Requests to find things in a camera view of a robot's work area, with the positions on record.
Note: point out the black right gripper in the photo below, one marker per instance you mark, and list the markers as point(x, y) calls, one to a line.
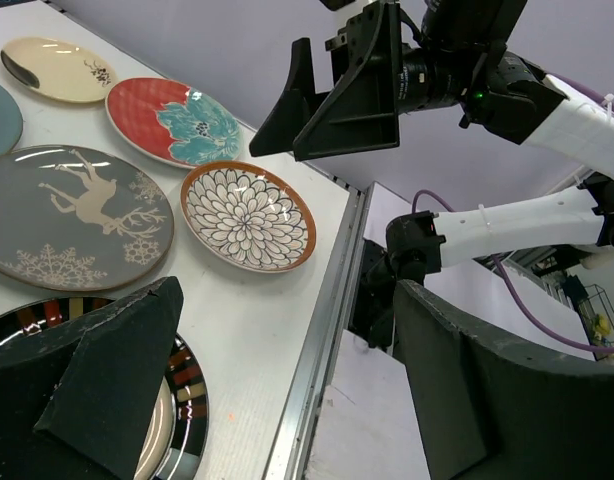
point(385, 65)

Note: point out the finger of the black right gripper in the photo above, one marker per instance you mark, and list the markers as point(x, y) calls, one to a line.
point(295, 107)

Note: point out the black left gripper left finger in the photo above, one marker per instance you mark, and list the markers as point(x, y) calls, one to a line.
point(76, 400)

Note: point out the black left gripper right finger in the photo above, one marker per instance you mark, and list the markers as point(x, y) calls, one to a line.
point(492, 405)

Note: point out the black striped plate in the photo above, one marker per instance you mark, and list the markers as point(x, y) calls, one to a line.
point(178, 430)

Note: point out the petal pattern bowl orange rim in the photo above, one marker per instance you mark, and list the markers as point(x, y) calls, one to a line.
point(248, 217)

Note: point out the red plate with teal flower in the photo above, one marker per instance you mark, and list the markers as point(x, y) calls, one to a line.
point(172, 122)

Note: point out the grey plate with deer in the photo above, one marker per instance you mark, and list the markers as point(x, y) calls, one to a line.
point(75, 219)

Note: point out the cream plate with black marks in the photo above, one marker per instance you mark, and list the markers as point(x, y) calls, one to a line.
point(58, 70)

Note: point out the teal blue plate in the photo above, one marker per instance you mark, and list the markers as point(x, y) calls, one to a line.
point(11, 122)

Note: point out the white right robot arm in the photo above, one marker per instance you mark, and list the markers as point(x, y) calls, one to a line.
point(419, 244)

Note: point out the wire rack with items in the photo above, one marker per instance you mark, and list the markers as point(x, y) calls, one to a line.
point(593, 306)

